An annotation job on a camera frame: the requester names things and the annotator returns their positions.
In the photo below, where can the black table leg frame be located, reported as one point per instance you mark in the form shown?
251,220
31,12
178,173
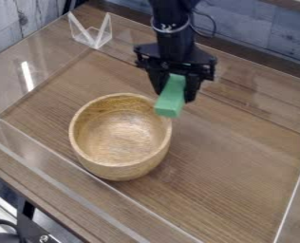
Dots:
34,234

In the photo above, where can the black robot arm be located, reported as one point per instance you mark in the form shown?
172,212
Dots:
172,14

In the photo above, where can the clear acrylic corner bracket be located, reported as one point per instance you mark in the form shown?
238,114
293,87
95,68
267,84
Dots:
92,37

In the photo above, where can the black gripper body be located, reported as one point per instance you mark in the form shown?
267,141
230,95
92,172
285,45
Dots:
175,54

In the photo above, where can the round wooden bowl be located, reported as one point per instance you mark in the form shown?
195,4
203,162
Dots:
118,137

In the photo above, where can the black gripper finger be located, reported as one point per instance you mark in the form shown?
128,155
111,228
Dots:
158,78
193,84

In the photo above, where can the green rectangular stick block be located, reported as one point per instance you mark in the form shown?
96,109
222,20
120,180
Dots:
171,101

